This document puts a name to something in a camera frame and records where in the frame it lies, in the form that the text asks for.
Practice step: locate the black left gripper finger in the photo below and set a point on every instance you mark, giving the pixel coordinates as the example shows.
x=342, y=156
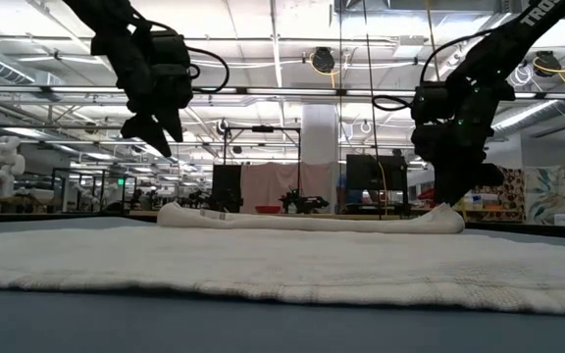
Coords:
x=173, y=125
x=147, y=135

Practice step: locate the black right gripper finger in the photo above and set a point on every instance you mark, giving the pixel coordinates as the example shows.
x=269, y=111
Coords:
x=454, y=184
x=489, y=175

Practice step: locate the cream woven towel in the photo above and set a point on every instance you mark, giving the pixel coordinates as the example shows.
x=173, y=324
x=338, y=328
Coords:
x=263, y=265

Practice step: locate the small black robot arm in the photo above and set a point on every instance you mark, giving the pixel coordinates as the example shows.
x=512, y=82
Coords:
x=304, y=202

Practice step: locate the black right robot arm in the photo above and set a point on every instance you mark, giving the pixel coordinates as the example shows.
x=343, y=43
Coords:
x=508, y=44

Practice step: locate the brown floral fabric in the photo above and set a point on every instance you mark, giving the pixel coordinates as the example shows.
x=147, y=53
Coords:
x=513, y=196

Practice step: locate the leaf print fabric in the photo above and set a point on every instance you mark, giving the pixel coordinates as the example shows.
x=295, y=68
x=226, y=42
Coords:
x=552, y=196

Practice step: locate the small black monitor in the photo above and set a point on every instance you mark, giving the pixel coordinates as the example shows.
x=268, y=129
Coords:
x=226, y=181

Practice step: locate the wide black monitor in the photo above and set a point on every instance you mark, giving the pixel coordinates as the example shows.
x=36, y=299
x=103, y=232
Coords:
x=371, y=171

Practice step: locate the horizontal metal bar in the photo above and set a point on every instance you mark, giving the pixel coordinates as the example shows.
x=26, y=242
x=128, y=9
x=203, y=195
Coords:
x=287, y=91

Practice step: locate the red bowl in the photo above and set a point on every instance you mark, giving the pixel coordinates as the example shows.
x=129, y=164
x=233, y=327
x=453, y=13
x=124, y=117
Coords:
x=268, y=210

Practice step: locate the white robot figure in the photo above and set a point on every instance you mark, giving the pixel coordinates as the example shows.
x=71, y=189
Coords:
x=5, y=157

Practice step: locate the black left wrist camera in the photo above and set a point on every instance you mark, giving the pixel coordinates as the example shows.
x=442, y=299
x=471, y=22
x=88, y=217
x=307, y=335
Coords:
x=172, y=68

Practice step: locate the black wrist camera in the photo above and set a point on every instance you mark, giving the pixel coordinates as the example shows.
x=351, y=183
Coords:
x=172, y=68
x=432, y=103

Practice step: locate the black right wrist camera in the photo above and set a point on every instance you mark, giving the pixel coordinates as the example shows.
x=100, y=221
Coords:
x=432, y=103

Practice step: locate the black glass cabinet frame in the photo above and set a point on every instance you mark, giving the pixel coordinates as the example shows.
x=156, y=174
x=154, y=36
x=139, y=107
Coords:
x=93, y=169

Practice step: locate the black camera stand frame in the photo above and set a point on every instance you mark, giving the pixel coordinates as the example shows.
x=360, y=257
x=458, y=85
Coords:
x=263, y=128

